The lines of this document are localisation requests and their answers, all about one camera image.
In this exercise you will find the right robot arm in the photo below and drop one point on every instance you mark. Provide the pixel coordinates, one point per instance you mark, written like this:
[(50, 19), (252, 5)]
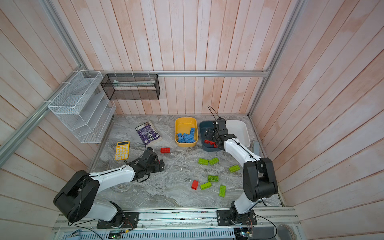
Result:
[(259, 178)]

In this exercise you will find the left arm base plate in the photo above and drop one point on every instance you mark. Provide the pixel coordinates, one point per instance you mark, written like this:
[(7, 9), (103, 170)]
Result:
[(127, 220)]

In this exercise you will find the yellow plastic bin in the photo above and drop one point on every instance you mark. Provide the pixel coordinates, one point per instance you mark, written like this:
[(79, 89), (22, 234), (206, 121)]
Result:
[(183, 125)]

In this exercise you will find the white wire shelf rack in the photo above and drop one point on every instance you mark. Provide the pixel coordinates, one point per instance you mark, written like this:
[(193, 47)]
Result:
[(82, 108)]

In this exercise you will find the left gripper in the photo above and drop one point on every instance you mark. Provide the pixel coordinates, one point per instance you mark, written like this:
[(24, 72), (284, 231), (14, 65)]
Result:
[(157, 167)]

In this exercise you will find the yellow calculator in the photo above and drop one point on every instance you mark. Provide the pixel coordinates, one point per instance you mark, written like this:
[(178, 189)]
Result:
[(122, 150)]

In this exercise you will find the black mesh basket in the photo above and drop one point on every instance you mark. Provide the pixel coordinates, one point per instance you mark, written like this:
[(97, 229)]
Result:
[(131, 87)]

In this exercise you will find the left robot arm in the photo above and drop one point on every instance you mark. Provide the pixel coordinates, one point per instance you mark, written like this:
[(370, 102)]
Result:
[(77, 199)]

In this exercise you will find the red lego near book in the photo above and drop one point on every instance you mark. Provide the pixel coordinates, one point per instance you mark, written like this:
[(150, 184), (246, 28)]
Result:
[(165, 150)]

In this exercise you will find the teal plastic bin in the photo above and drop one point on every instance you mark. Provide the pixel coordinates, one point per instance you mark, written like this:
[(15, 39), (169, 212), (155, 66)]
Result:
[(207, 127)]

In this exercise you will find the purple paperback book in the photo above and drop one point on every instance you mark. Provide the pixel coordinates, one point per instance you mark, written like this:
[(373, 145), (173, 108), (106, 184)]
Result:
[(148, 133)]

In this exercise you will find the grey stapler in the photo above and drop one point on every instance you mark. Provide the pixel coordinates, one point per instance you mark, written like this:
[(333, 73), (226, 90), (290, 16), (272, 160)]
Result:
[(256, 148)]

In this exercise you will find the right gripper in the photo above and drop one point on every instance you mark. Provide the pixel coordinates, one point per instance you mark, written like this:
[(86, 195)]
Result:
[(208, 134)]

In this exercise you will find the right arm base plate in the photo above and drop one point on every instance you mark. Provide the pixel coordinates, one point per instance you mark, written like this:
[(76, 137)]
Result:
[(231, 218)]

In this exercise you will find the red lego brick front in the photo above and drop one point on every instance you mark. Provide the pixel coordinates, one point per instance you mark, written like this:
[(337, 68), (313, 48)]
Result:
[(195, 185)]

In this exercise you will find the white plastic bin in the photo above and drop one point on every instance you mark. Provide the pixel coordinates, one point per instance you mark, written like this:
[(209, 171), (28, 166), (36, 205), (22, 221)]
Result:
[(239, 129)]

